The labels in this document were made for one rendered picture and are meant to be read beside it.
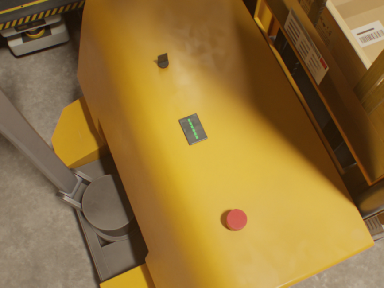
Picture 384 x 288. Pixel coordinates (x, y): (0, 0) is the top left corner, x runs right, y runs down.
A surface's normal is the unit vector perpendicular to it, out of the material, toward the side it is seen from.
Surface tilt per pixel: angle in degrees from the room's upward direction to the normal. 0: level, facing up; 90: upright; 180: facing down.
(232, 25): 0
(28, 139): 90
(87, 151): 22
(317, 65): 90
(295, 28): 90
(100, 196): 0
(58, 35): 90
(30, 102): 0
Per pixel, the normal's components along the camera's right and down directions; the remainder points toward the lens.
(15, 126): 0.92, 0.38
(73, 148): -0.32, -0.18
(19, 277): 0.02, -0.34
